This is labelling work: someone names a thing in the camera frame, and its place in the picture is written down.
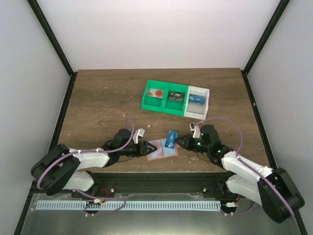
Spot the light blue cable duct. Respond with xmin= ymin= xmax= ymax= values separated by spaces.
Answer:
xmin=36 ymin=200 xmax=221 ymax=212

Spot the green bin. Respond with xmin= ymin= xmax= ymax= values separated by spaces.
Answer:
xmin=163 ymin=83 xmax=188 ymax=116
xmin=141 ymin=79 xmax=168 ymax=112

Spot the left black frame post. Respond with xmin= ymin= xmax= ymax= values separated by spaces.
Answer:
xmin=26 ymin=0 xmax=75 ymax=77

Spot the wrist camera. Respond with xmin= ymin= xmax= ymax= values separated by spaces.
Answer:
xmin=189 ymin=122 xmax=201 ymax=139
xmin=133 ymin=128 xmax=145 ymax=144

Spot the red white card in holder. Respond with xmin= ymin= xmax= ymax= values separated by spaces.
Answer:
xmin=149 ymin=140 xmax=163 ymax=160

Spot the black frame post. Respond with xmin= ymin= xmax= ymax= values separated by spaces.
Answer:
xmin=26 ymin=0 xmax=75 ymax=77
xmin=242 ymin=0 xmax=291 ymax=74

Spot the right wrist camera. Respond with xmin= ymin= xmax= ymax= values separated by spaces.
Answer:
xmin=189 ymin=122 xmax=201 ymax=139

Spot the pink card holder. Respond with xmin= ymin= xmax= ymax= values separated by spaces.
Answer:
xmin=147 ymin=139 xmax=178 ymax=161

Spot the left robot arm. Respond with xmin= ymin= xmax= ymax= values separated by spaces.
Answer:
xmin=30 ymin=128 xmax=157 ymax=196

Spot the black card in bin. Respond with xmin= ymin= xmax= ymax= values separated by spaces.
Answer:
xmin=168 ymin=91 xmax=185 ymax=102

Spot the middle green bin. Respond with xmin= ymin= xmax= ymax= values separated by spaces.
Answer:
xmin=163 ymin=83 xmax=188 ymax=116

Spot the left green bin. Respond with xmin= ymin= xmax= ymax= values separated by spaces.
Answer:
xmin=141 ymin=79 xmax=168 ymax=112

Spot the right black frame post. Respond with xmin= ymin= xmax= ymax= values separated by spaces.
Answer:
xmin=242 ymin=0 xmax=291 ymax=74

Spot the blue card in bin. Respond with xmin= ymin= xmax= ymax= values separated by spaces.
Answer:
xmin=188 ymin=94 xmax=205 ymax=106

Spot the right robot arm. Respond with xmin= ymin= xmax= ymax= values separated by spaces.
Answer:
xmin=176 ymin=123 xmax=305 ymax=223

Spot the white bin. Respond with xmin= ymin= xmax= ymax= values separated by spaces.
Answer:
xmin=183 ymin=86 xmax=210 ymax=120

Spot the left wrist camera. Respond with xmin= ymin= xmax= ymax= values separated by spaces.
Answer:
xmin=133 ymin=128 xmax=145 ymax=144

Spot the black aluminium frame rail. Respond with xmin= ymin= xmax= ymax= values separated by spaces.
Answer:
xmin=29 ymin=172 xmax=289 ymax=199

